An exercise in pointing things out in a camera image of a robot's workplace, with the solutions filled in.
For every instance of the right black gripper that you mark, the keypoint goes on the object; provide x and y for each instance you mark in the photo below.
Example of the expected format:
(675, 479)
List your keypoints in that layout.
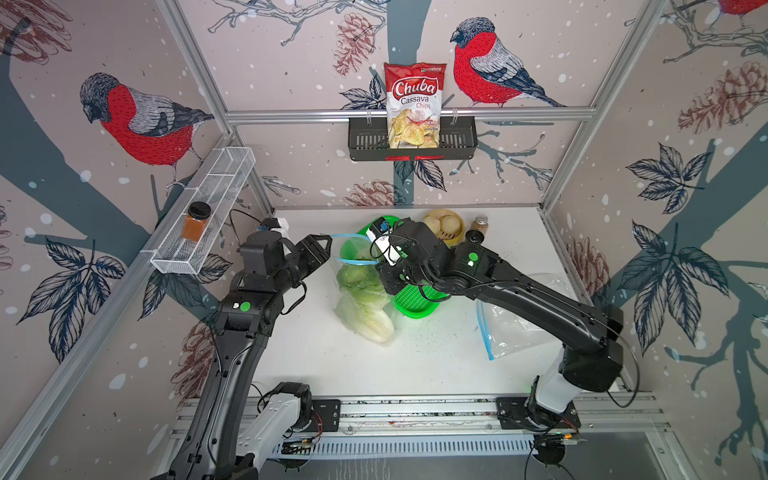
(390, 285)

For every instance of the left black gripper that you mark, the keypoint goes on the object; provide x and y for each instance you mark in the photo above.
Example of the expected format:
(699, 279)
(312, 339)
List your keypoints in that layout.
(318, 254)

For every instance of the green plastic basket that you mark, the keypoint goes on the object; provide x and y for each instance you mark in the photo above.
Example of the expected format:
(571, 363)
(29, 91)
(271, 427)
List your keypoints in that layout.
(410, 302)

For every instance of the chinese cabbage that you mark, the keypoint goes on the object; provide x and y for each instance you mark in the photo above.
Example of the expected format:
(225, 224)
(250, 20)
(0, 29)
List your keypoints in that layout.
(363, 284)
(375, 325)

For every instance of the clear zipper bag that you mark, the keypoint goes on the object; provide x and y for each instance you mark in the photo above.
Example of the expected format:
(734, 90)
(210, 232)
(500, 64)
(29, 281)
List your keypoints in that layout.
(353, 249)
(504, 332)

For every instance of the chinese cabbage front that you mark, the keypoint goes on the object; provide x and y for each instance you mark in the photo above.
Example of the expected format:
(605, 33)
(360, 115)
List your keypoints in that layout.
(375, 325)

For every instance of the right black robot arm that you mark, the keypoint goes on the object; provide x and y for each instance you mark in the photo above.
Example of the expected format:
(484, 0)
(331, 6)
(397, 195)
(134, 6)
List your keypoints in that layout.
(591, 358)

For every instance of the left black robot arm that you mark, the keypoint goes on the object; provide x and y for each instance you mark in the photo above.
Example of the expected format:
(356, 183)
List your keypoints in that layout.
(217, 446)

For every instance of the red Chuba chips bag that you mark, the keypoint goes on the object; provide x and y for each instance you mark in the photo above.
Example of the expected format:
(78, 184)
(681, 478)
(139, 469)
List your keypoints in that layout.
(413, 104)

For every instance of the yellow bamboo steamer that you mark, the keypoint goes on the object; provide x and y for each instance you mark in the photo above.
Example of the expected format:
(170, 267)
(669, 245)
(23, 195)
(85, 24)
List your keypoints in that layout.
(448, 241)

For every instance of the white steamed bun left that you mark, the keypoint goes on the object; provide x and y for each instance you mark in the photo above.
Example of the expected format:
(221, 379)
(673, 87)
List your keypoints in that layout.
(433, 223)

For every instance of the white steamed bun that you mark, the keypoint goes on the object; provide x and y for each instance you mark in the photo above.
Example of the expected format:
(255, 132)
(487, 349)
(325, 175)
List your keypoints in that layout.
(451, 226)
(433, 223)

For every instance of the white steamed bun right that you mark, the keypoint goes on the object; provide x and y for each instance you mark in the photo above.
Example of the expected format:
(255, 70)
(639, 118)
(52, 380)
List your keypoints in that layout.
(451, 226)

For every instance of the black lid spice shaker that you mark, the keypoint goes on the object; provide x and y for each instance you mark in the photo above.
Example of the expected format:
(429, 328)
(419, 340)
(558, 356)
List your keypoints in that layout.
(474, 236)

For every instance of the brown spice shaker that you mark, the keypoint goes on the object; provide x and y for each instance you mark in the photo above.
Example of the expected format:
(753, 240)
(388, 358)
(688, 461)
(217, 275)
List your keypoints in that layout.
(480, 223)

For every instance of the orange spice jar black lid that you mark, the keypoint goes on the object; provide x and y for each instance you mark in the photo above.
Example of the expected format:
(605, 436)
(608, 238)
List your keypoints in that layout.
(198, 214)

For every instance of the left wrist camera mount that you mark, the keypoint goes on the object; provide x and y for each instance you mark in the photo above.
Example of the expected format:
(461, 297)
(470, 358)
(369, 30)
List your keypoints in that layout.
(279, 225)

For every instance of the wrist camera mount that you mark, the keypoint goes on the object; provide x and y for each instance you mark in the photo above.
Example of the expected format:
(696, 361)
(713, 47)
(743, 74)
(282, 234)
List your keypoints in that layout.
(279, 225)
(378, 232)

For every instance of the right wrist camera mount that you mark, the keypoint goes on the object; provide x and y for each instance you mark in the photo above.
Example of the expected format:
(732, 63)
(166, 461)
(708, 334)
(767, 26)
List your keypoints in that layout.
(378, 232)

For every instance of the black hanging wire basket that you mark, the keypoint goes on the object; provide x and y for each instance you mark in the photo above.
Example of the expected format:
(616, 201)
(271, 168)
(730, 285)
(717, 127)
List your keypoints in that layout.
(368, 141)

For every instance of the white wire shelf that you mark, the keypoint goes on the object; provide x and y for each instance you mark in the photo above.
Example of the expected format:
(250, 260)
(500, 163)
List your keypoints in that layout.
(186, 246)

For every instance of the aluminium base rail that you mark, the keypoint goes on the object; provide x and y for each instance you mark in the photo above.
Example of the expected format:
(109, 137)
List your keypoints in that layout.
(461, 425)

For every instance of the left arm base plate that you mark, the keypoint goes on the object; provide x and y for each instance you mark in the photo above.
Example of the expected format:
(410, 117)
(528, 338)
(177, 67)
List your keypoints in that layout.
(327, 414)

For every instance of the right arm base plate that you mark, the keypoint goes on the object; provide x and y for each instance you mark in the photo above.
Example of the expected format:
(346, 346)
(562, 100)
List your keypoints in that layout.
(523, 413)

